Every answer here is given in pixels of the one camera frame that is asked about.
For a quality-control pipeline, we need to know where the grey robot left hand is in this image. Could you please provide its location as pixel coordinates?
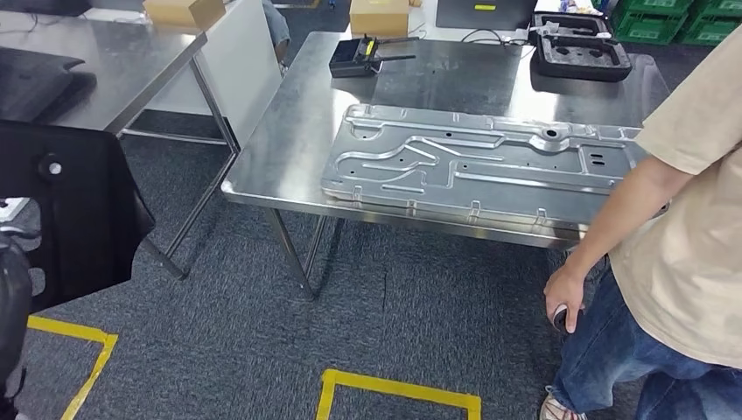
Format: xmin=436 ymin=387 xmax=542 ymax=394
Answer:
xmin=0 ymin=228 xmax=34 ymax=403

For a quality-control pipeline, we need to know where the person's hand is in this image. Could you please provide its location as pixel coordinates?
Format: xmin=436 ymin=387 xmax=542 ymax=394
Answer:
xmin=543 ymin=261 xmax=588 ymax=336

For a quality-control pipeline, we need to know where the black plastic panel part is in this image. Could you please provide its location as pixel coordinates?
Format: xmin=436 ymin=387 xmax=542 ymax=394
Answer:
xmin=0 ymin=118 xmax=157 ymax=314

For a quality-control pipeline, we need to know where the stainless steel workbench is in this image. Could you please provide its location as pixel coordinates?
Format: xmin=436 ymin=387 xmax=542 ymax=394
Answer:
xmin=220 ymin=30 xmax=674 ymax=303

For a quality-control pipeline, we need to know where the person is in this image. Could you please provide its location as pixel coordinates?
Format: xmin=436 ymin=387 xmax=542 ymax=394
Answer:
xmin=539 ymin=25 xmax=742 ymax=420

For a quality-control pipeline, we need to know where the pressed sheet metal panel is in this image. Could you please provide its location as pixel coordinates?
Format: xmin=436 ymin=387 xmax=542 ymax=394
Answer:
xmin=320 ymin=102 xmax=654 ymax=242

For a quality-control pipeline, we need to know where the black plastic cover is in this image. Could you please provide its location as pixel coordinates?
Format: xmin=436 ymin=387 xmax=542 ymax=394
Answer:
xmin=0 ymin=45 xmax=99 ymax=124

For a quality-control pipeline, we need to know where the black foam case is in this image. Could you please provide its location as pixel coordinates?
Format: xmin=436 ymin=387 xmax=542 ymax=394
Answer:
xmin=528 ymin=11 xmax=634 ymax=83

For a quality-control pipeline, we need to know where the stainless steel table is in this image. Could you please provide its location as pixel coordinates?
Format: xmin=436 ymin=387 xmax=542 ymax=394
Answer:
xmin=0 ymin=8 xmax=242 ymax=281

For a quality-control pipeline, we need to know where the green plastic crate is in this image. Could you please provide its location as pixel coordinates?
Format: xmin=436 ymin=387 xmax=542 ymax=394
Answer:
xmin=608 ymin=0 xmax=694 ymax=46
xmin=678 ymin=0 xmax=742 ymax=47

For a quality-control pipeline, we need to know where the black box with antennas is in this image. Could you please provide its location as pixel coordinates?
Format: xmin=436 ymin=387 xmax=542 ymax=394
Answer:
xmin=328 ymin=34 xmax=420 ymax=80

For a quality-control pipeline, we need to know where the white partition board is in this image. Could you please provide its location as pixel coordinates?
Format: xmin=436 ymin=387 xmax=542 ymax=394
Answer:
xmin=144 ymin=0 xmax=285 ymax=151

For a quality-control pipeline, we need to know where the brown cardboard box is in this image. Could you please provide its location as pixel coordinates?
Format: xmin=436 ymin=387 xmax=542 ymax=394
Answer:
xmin=143 ymin=0 xmax=228 ymax=30
xmin=348 ymin=0 xmax=411 ymax=38

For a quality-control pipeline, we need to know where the thin black cable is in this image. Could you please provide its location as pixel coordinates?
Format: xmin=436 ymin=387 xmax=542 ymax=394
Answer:
xmin=460 ymin=27 xmax=531 ymax=47

